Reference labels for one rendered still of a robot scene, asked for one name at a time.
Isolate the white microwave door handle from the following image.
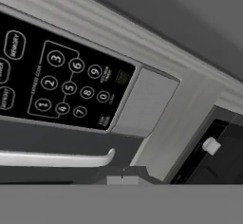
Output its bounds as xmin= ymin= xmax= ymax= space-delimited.
xmin=0 ymin=148 xmax=117 ymax=169

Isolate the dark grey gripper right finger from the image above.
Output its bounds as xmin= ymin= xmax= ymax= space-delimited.
xmin=122 ymin=166 xmax=163 ymax=186

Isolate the white cupboard frame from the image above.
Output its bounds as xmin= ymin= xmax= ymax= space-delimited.
xmin=0 ymin=0 xmax=243 ymax=182

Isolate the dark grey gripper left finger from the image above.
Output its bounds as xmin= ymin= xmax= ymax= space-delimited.
xmin=94 ymin=166 xmax=124 ymax=186

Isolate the black appliance with white knob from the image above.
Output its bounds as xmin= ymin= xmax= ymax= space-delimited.
xmin=164 ymin=104 xmax=243 ymax=185

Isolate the dark grey microwave door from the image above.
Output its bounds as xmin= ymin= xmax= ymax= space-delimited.
xmin=0 ymin=119 xmax=144 ymax=185

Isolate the grey microwave with black keypad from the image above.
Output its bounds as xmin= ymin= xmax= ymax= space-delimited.
xmin=0 ymin=3 xmax=182 ymax=140

